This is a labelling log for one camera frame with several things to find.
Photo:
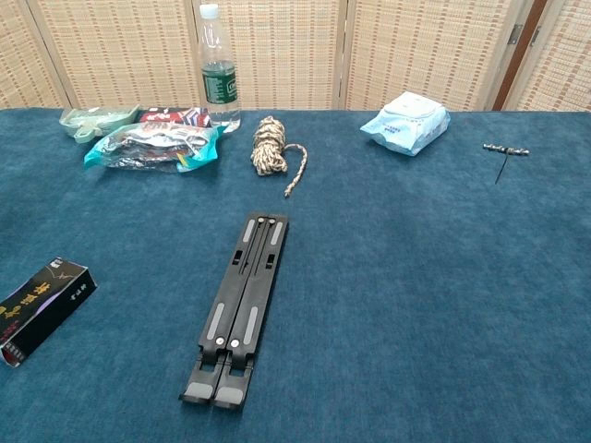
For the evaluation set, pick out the teal snack bag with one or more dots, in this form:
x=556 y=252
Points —
x=148 y=147

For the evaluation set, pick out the clear water bottle green label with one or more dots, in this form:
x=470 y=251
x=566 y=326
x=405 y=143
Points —
x=219 y=83

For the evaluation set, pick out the blue table cloth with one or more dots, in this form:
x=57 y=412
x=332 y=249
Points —
x=461 y=277

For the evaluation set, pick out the black box with gold characters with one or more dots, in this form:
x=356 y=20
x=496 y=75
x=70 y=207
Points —
x=41 y=300

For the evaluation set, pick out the bamboo folding screen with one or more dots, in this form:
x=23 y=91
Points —
x=115 y=46

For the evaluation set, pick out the pale green plastic dustpan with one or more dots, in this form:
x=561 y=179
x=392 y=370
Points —
x=83 y=122

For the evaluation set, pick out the red and black snack packet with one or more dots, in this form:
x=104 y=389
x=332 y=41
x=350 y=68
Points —
x=177 y=115

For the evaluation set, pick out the black folding stand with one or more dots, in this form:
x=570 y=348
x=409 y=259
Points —
x=240 y=304

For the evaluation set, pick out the metal screen hinge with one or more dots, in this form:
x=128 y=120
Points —
x=515 y=33
x=535 y=36

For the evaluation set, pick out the light blue wet wipes pack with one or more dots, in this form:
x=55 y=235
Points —
x=406 y=124

